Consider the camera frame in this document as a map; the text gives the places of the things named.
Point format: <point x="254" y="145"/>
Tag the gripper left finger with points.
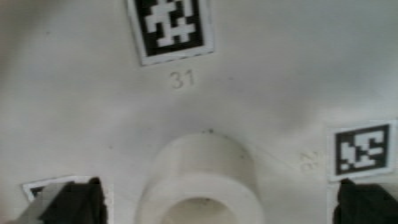
<point x="68" y="204"/>

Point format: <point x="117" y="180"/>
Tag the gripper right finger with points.
<point x="366" y="204"/>

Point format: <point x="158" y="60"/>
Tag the white round table top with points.
<point x="297" y="79"/>

